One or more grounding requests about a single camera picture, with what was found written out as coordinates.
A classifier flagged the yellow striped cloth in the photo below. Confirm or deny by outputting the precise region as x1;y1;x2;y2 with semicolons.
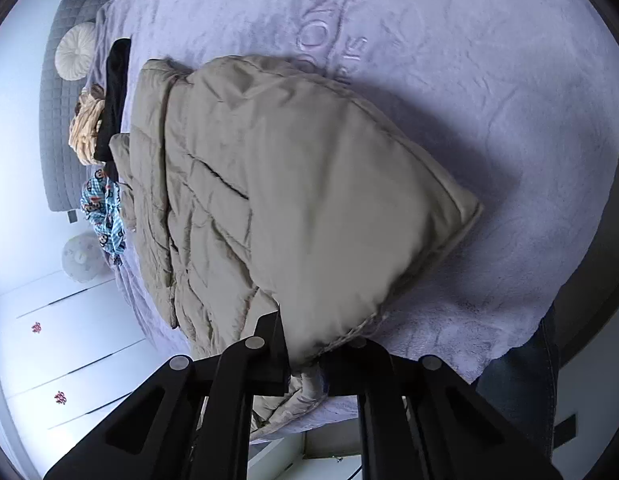
69;85;108;166

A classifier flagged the round white cushion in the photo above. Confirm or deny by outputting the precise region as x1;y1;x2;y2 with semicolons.
55;24;97;82

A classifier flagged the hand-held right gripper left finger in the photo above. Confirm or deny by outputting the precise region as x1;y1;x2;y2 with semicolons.
42;310;290;480

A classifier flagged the beige puffer jacket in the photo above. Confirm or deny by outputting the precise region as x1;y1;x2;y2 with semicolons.
109;55;485;441

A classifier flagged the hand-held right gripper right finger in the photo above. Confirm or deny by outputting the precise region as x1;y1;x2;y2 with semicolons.
322;337;565;480

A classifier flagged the blue monkey print cloth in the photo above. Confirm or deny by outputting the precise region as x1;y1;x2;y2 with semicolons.
80;172;127;267

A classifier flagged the black folded garment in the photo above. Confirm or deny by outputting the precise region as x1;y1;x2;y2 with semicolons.
93;39;133;178

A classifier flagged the purple fleece blanket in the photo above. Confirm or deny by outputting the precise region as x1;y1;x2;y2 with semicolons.
84;0;619;443

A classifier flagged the white wardrobe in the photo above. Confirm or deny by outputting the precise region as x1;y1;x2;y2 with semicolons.
0;260;192;480

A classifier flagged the grey quilted headboard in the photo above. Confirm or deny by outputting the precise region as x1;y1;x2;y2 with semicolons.
38;0;122;213

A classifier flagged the person's jeans leg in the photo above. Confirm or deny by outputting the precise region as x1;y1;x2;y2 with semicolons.
472;305;561;443

